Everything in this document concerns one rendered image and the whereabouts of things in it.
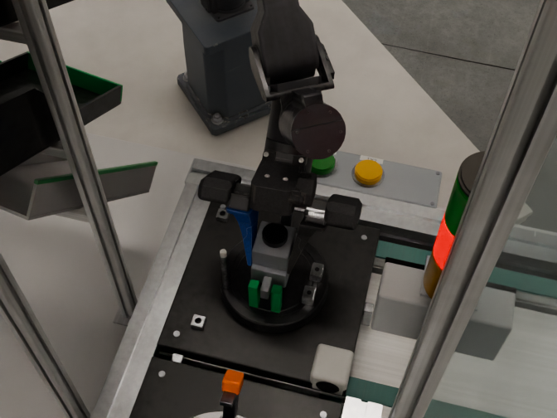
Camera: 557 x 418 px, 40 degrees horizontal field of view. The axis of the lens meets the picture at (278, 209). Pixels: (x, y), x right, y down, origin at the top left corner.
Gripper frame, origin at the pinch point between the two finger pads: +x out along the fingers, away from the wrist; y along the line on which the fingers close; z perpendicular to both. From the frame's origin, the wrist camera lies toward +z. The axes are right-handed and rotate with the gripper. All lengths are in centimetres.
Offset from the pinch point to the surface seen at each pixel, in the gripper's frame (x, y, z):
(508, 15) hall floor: -39, 43, -205
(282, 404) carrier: 18.3, 4.7, 3.8
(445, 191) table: -3.0, 21.2, -36.6
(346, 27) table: -25, -1, -62
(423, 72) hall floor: -15, 17, -179
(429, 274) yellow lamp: -6.9, 16.5, 23.2
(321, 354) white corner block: 12.5, 8.0, 0.4
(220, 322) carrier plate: 12.6, -5.3, -2.6
